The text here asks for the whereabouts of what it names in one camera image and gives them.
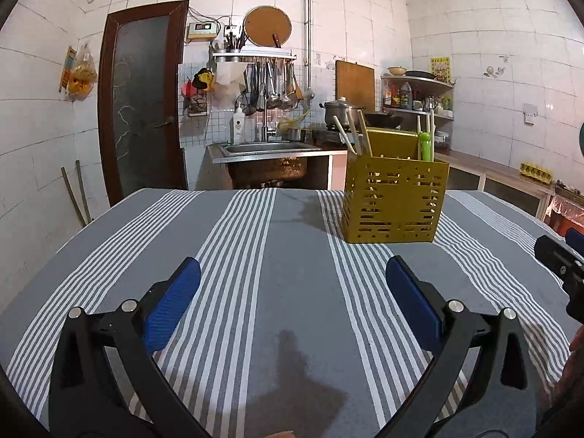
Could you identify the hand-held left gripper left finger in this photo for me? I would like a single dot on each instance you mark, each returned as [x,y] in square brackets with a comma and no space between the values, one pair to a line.
[171,303]

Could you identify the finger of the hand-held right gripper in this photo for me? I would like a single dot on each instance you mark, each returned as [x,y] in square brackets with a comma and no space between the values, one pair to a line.
[576,239]
[552,253]

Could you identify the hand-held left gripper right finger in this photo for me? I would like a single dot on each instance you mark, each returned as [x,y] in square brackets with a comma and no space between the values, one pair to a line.
[413,303]

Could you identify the yellow perforated utensil holder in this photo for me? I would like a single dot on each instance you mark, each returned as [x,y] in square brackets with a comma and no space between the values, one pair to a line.
[392,200]

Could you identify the person's right hand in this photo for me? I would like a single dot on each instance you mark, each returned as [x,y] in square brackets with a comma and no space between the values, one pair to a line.
[572,374]

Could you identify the red plastic sheet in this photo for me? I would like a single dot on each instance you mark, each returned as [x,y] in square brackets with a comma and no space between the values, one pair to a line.
[568,207]

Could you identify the yellow egg carton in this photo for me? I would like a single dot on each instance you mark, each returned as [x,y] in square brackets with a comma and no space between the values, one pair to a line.
[536,171]

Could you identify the green round object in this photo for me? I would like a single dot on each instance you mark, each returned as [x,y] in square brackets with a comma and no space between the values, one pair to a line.
[581,141]

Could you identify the kitchen counter cabinet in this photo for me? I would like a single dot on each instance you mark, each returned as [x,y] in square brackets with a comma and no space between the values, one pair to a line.
[483,169]

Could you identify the grey white striped tablecloth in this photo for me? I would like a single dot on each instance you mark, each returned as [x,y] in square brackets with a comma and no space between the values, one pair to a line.
[283,260]

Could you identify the leaning wooden sticks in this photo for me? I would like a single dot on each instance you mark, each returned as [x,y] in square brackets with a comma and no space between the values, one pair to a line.
[80,196]

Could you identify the steel kitchen sink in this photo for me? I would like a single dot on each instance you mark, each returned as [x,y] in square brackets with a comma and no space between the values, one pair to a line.
[269,153]

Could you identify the black wok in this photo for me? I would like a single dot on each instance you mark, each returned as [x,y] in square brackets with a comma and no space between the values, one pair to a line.
[383,119]

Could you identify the gas stove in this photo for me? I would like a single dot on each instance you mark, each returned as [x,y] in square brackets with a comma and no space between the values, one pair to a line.
[326,138]

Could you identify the white soap bottle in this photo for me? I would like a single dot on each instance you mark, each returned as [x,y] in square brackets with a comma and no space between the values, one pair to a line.
[237,127]

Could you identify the metal faucet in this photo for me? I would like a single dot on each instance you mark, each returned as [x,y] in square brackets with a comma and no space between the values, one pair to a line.
[264,130]

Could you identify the steel cooking pot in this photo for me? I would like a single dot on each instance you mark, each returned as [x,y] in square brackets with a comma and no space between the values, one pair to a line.
[337,114]

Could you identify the small steel pot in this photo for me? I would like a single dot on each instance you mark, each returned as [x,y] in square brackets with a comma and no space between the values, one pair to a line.
[296,135]

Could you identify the red label sauce bottle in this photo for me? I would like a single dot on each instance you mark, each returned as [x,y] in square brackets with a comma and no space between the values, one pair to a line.
[395,99]

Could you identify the cooking oil bottle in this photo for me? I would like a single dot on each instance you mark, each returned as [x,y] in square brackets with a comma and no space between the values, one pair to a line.
[405,98]

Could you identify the dark wooden glass door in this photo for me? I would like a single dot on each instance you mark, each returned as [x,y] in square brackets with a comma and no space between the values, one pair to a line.
[139,100]

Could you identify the red funnel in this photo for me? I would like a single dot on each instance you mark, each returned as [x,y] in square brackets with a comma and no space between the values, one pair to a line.
[188,89]

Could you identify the dark shallow pan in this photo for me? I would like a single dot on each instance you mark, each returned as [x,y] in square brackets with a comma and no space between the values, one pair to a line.
[419,74]

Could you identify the yellow black hanging glove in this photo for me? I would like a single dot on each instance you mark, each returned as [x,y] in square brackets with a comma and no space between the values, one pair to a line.
[203,80]

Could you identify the rectangular wooden cutting board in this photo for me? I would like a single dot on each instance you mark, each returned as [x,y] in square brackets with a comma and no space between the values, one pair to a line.
[355,84]

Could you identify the white hanging cloth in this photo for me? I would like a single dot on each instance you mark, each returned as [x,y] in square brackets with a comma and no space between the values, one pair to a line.
[229,80]

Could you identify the beige bowl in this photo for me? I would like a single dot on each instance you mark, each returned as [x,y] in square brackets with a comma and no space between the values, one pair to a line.
[397,71]

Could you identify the row of hanging metal ladles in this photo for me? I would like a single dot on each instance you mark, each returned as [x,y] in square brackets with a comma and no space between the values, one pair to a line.
[273,89]

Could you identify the plastic bag of oranges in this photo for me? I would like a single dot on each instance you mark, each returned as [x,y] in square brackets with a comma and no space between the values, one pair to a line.
[82,77]

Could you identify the hanging printed card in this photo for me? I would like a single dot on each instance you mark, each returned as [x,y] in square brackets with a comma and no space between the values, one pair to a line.
[67,68]

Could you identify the utensil cup with knives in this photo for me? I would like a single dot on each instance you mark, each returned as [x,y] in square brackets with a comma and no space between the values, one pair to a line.
[233,41]

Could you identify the round wooden board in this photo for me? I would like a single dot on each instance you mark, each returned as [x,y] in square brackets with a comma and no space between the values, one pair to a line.
[267,27]

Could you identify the white wall socket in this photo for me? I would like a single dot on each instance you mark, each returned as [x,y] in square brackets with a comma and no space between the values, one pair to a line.
[529,115]

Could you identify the wall hook stickers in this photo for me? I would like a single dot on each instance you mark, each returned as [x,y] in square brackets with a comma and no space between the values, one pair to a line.
[493,70]

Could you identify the corner wall shelf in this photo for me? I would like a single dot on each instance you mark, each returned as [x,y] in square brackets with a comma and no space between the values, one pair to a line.
[417,113]

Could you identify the yellow wall poster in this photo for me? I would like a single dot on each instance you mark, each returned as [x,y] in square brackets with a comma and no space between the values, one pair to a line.
[440,70]

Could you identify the metal wall rack shelf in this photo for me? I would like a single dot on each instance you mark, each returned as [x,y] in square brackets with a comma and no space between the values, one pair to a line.
[253,55]

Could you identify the beige wall controller box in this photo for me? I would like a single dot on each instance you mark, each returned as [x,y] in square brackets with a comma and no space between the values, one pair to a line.
[201,30]

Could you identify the vertical wall pipe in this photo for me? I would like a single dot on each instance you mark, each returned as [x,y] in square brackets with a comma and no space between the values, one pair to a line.
[309,23]

